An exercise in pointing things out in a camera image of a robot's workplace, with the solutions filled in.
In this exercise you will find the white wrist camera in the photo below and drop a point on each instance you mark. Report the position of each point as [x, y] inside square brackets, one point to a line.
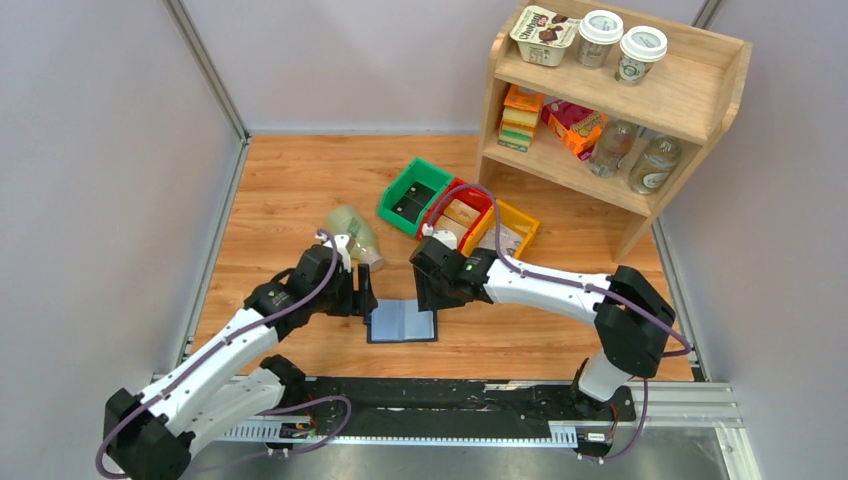
[339, 243]
[445, 236]

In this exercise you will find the aluminium frame rail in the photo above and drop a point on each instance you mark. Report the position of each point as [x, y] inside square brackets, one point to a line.
[288, 412]

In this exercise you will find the tan cards in red bin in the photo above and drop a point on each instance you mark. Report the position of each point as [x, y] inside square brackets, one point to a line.
[457, 216]

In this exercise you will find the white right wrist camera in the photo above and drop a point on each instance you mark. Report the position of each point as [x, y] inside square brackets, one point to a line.
[445, 236]

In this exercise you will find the black cards in green bin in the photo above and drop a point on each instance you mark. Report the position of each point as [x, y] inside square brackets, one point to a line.
[413, 202]

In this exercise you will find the left clear glass bottle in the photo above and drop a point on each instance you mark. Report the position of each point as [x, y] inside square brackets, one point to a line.
[614, 143]

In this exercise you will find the right white lidded coffee cup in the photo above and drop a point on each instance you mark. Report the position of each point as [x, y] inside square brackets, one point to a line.
[641, 48]

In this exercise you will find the chobani yogurt cup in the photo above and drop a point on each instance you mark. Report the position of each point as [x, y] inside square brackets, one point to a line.
[543, 36]

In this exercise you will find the green liquid plastic bottle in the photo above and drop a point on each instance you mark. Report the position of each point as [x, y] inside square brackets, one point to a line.
[363, 245]

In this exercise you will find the white lidded coffee cup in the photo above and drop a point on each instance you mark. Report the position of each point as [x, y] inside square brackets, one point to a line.
[641, 48]
[599, 30]

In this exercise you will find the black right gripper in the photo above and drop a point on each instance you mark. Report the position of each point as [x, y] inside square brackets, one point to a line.
[427, 298]

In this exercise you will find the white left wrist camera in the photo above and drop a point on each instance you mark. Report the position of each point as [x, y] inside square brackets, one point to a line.
[339, 243]

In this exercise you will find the silver cards in yellow bin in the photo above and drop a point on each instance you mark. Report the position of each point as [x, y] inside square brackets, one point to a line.
[510, 240]

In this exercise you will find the yellow plastic bin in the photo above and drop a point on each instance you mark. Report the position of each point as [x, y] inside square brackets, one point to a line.
[511, 217]

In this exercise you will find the left white lidded coffee cup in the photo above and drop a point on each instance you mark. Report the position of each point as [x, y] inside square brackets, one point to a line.
[599, 30]

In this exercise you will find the right clear glass bottle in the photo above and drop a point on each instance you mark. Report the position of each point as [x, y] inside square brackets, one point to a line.
[654, 164]

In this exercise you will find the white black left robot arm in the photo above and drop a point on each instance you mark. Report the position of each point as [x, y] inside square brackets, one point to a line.
[212, 378]

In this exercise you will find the stack of sponges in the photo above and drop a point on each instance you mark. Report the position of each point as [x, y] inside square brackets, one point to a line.
[522, 108]

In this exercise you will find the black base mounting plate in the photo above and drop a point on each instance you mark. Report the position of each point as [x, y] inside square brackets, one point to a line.
[448, 409]

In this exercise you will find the wooden shelf unit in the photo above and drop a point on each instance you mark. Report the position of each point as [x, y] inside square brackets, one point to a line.
[693, 94]

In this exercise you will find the orange pink snack box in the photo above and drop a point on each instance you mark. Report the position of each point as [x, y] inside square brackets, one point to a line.
[577, 128]

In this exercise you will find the green plastic bin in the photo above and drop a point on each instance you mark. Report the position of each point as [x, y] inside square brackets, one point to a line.
[419, 170]

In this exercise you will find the red plastic bin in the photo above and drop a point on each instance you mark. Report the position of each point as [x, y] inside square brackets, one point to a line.
[471, 196]

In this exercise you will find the blue leather card holder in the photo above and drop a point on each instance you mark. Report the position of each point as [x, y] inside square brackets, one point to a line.
[400, 321]

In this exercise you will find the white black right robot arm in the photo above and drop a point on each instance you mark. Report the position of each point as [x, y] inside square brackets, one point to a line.
[632, 320]

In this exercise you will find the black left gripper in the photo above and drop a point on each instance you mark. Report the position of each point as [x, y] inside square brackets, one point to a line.
[366, 301]

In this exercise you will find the clear glass bottle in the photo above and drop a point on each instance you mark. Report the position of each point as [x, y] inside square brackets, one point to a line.
[614, 143]
[654, 164]

